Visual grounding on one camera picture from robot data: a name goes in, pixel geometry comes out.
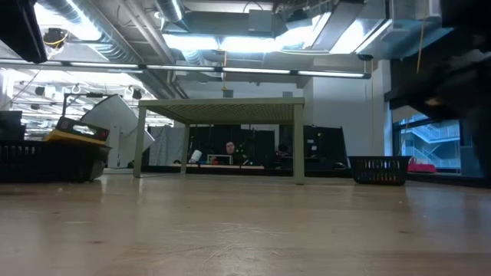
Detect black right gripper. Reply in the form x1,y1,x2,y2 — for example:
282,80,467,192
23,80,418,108
387,53,491,120

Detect black slotted plastic basket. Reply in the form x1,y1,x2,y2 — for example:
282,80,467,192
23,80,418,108
0,140,112,183
348,155,412,186

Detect green perforated metal shelf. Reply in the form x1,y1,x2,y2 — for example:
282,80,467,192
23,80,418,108
133,97,307,186

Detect yellow crayon box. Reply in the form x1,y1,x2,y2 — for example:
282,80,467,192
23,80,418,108
43,116,111,146

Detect red bag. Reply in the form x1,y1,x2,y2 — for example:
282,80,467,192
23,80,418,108
407,156,438,174

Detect long ceiling light bar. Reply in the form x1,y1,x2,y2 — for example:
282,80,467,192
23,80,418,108
0,57,372,80

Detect wooden background table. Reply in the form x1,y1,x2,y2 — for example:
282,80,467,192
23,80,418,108
168,163,266,172

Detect black partition curtain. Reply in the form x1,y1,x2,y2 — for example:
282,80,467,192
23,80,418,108
189,125,276,166

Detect grey cloth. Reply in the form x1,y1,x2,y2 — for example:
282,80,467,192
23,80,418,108
148,125,186,166

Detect black light stand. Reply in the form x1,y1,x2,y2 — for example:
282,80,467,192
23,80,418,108
58,90,105,143

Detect black screen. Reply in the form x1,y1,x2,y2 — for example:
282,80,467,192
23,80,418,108
0,110,25,142

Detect yellow hanging cord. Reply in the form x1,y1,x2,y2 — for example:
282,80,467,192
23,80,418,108
416,22,427,74

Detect white frame box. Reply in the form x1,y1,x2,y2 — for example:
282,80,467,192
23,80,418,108
206,153,234,165

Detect black yellow cable reel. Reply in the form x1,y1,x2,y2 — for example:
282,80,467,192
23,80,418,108
41,27,71,53

